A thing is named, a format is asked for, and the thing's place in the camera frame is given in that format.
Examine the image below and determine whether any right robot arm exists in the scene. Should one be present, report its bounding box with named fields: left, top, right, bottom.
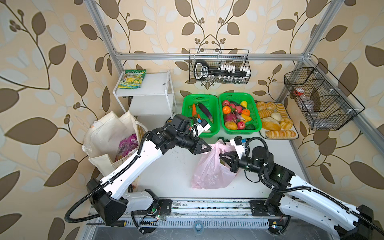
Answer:
left=220, top=136, right=384, bottom=240

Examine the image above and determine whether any tray of bread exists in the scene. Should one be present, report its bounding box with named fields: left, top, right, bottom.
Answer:
left=256, top=101, right=299, bottom=140

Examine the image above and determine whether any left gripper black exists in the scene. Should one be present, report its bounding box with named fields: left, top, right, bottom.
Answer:
left=174, top=133, right=213, bottom=155

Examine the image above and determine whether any pink plastic grocery bag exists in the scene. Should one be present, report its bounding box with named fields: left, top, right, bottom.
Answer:
left=191, top=140, right=237, bottom=190

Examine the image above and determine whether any cream canvas tote bag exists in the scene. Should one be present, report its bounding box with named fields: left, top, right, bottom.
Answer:
left=82, top=111, right=148, bottom=177

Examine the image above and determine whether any black wire basket wall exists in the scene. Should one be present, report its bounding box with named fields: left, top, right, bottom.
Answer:
left=189, top=48, right=252, bottom=85
left=284, top=62, right=366, bottom=131

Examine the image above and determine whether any green basket with fruit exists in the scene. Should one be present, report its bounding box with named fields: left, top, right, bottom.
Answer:
left=219, top=93, right=262, bottom=135

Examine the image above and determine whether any yellow-green snack packet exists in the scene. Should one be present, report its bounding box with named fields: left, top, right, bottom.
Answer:
left=118, top=70, right=147, bottom=90

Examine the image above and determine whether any white two-tier shelf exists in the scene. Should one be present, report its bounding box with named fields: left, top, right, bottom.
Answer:
left=113, top=71, right=177, bottom=117

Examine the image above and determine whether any purple eggplant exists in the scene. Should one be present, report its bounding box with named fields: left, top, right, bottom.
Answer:
left=198, top=103, right=214, bottom=124

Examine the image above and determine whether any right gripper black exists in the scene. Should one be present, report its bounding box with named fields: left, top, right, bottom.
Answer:
left=218, top=150, right=266, bottom=177

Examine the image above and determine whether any red-capped bottle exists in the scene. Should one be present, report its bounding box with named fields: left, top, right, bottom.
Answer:
left=294, top=88, right=314, bottom=112

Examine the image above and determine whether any magenta snack bag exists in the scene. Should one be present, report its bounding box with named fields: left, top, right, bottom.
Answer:
left=115, top=134, right=139, bottom=162

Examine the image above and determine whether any black wire basket back wall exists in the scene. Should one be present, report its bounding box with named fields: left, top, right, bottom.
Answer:
left=189, top=48, right=252, bottom=85

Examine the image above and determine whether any black wire basket right wall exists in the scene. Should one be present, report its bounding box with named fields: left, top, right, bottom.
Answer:
left=284, top=62, right=366, bottom=131

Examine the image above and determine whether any orange carrot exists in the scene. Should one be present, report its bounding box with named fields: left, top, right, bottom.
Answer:
left=192, top=103, right=198, bottom=118

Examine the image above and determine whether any green basket with vegetables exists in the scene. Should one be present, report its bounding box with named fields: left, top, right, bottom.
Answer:
left=182, top=95, right=221, bottom=138

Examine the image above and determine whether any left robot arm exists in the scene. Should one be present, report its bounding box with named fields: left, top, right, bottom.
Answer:
left=65, top=114, right=212, bottom=226

